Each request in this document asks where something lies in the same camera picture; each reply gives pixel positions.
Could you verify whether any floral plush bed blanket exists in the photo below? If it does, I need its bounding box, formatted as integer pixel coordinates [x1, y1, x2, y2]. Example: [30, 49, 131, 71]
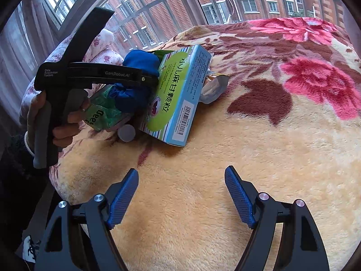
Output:
[50, 18, 360, 270]

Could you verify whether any metal window security grille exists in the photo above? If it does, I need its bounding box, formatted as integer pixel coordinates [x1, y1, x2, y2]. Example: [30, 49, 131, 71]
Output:
[43, 0, 343, 53]

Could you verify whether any green plastic snack bag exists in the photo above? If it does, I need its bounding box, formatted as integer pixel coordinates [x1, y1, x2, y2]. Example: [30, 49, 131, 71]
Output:
[84, 84, 132, 131]

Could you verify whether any silver foil wrapper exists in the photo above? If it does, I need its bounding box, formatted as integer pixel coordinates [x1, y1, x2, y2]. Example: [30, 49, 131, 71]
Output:
[199, 70, 229, 105]

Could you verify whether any person's left hand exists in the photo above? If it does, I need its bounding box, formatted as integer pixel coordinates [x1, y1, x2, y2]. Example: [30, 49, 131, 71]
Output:
[25, 91, 92, 156]

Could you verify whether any green blue medicine box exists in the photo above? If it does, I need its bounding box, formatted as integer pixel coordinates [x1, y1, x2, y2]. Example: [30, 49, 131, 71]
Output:
[139, 45, 212, 147]

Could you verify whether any white bracelet on wrist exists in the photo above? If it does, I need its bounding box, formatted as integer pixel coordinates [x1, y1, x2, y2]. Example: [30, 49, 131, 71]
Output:
[23, 130, 35, 157]

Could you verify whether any sheer white curtain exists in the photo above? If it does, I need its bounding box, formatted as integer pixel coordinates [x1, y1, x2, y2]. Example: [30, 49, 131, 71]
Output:
[1, 0, 56, 123]

